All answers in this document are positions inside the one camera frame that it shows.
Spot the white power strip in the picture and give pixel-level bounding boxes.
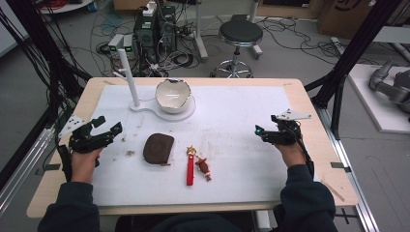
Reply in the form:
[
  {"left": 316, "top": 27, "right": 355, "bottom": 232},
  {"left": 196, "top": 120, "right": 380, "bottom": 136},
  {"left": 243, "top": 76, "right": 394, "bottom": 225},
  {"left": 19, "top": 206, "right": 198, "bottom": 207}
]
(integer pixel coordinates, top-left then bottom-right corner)
[{"left": 141, "top": 0, "right": 159, "bottom": 17}]

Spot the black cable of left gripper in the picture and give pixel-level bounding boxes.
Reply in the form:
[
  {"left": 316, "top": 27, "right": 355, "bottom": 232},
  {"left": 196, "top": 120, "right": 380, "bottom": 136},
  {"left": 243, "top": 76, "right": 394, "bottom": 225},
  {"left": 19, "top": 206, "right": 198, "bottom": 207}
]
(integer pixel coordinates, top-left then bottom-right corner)
[{"left": 56, "top": 144, "right": 74, "bottom": 183}]

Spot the black metal frame post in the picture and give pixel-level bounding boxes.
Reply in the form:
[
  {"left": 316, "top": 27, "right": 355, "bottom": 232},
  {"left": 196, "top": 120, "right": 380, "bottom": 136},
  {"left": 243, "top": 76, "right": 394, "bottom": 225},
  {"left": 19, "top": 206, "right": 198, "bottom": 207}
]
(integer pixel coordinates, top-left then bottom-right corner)
[
  {"left": 304, "top": 0, "right": 407, "bottom": 141},
  {"left": 0, "top": 0, "right": 93, "bottom": 191}
]

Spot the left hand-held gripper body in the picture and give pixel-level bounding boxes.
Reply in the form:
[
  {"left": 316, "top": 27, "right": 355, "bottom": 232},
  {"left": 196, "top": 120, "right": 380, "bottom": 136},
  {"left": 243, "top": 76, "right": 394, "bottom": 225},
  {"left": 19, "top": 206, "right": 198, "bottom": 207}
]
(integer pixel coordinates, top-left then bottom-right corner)
[{"left": 57, "top": 114, "right": 114, "bottom": 155}]

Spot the brown zip pouch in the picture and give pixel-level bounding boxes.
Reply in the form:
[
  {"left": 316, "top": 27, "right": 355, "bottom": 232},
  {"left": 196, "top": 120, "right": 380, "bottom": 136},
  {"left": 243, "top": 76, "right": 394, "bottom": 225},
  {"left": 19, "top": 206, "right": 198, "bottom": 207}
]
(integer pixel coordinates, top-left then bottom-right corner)
[{"left": 142, "top": 132, "right": 176, "bottom": 166}]

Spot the black round stool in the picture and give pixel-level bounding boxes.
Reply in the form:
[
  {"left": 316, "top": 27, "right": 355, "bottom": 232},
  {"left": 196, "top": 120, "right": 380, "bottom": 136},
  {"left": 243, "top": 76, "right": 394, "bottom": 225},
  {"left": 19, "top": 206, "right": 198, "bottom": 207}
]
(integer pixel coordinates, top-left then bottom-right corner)
[{"left": 210, "top": 18, "right": 265, "bottom": 79}]

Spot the person's right hand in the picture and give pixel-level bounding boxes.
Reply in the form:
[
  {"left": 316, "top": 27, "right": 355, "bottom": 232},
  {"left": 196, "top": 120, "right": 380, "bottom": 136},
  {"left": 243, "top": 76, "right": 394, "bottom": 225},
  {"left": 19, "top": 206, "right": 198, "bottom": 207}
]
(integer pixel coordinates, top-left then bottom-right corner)
[{"left": 273, "top": 137, "right": 308, "bottom": 168}]

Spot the cardboard box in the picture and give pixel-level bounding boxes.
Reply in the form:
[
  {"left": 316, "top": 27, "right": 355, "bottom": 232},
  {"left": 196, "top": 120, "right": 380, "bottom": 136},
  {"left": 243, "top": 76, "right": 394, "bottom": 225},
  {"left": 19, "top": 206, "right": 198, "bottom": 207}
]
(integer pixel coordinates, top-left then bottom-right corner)
[{"left": 316, "top": 0, "right": 393, "bottom": 41}]

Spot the black computer tower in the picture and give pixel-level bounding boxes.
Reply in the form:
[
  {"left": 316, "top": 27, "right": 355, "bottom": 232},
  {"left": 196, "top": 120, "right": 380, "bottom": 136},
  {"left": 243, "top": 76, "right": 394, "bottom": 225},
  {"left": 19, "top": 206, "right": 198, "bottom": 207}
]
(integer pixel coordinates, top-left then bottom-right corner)
[
  {"left": 132, "top": 12, "right": 160, "bottom": 66},
  {"left": 157, "top": 5, "right": 178, "bottom": 53}
]

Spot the white floor board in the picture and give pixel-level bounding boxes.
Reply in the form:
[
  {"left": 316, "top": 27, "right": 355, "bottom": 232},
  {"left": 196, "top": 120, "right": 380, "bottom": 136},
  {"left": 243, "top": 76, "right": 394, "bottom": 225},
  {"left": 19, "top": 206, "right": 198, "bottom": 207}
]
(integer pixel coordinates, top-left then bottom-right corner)
[{"left": 347, "top": 63, "right": 410, "bottom": 134}]

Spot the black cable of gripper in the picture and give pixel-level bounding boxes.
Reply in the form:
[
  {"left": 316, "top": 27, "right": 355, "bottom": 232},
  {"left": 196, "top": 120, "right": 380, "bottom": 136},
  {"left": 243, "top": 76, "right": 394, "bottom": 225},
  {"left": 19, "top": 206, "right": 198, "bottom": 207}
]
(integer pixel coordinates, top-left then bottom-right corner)
[
  {"left": 56, "top": 144, "right": 74, "bottom": 183},
  {"left": 279, "top": 121, "right": 316, "bottom": 180}
]

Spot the red strap keychain with doll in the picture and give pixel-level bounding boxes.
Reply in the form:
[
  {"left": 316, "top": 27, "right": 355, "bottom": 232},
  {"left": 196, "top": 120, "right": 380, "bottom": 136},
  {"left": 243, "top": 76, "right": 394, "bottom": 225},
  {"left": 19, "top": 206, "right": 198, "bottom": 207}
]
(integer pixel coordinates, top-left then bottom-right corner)
[{"left": 185, "top": 145, "right": 214, "bottom": 188}]

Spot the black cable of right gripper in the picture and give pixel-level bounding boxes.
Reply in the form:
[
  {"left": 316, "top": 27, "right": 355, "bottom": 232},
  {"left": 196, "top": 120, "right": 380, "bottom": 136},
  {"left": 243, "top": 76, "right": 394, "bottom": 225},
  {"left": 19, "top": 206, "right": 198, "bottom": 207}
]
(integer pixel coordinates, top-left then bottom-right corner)
[{"left": 279, "top": 121, "right": 316, "bottom": 180}]

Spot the person's torso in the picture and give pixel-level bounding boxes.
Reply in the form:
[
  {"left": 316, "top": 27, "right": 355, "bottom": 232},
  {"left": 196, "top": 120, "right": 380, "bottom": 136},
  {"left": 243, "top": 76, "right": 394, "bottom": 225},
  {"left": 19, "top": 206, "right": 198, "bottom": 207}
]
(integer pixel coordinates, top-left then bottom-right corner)
[{"left": 114, "top": 212, "right": 259, "bottom": 232}]

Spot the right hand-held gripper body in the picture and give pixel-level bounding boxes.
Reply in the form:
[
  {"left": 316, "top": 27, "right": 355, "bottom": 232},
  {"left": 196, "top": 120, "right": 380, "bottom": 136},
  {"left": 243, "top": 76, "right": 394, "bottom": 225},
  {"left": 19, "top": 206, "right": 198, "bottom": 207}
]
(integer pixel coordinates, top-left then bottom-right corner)
[{"left": 266, "top": 108, "right": 313, "bottom": 147}]

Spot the person's left hand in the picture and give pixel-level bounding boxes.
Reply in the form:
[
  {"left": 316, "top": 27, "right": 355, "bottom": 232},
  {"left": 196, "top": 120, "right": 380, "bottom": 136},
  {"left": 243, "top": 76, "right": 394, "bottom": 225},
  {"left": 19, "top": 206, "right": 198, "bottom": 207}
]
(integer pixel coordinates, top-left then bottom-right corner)
[{"left": 70, "top": 147, "right": 104, "bottom": 185}]

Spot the white eggshell-shaped bowl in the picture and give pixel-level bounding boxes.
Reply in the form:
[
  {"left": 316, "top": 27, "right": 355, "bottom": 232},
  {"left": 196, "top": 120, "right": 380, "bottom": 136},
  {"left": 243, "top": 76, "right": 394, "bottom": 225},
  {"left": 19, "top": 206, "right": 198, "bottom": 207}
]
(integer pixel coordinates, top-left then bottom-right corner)
[{"left": 154, "top": 77, "right": 192, "bottom": 115}]

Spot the white stand with post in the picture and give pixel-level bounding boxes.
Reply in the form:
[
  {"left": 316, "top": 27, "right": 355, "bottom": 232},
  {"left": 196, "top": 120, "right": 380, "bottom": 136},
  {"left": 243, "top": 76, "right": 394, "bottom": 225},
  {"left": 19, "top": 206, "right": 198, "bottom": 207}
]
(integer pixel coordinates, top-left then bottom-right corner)
[{"left": 112, "top": 47, "right": 197, "bottom": 123}]

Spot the grey power supply unit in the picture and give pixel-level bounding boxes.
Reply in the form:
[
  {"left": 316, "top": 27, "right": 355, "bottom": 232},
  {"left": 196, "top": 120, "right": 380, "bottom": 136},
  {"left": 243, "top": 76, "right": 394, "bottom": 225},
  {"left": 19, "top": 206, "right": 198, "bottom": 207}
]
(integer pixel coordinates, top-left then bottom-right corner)
[
  {"left": 107, "top": 33, "right": 126, "bottom": 53},
  {"left": 123, "top": 34, "right": 135, "bottom": 60}
]

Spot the white table mat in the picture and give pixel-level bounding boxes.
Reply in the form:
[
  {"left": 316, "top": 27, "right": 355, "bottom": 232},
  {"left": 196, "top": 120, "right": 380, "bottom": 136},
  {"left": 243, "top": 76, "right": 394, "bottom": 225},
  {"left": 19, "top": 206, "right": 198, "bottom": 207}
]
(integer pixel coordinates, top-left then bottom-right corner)
[{"left": 91, "top": 83, "right": 320, "bottom": 208}]

